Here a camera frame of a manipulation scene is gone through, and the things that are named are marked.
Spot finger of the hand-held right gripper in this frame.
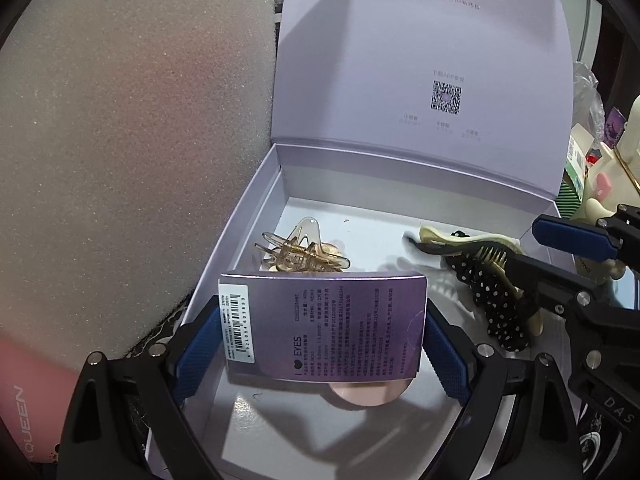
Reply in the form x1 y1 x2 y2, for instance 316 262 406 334
500 251 640 376
531 204 640 273

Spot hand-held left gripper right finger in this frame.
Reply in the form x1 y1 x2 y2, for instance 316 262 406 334
424 299 586 480

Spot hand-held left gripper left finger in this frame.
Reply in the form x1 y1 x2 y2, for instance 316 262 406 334
55 306 228 480

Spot round pink blush compact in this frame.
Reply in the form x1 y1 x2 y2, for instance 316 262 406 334
325 377 413 406

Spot cream and black hair claw clip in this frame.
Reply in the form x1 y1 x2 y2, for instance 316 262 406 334
404 226 543 336

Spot purple contact lens box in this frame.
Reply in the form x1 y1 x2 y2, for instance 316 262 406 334
218 270 428 378

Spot lavender gift box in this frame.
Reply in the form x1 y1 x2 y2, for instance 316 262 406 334
150 0 573 480

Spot green and white medicine box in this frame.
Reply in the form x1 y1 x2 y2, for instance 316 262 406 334
557 122 601 216

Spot black printed packet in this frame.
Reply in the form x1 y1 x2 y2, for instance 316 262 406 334
580 410 617 472

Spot black polka-dot hair clip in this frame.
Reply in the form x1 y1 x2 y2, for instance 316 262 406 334
447 230 531 352

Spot purple packet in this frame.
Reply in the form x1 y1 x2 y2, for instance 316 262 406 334
602 107 627 148

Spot clear plastic bag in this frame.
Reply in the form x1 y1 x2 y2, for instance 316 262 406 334
572 60 608 141

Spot clear amber hair claw clip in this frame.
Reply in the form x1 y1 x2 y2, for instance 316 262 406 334
255 216 351 273

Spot pink packet with lettering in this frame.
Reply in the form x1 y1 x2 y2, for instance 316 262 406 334
0 332 81 466

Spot white foam board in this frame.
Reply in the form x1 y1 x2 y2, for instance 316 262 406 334
0 0 281 341

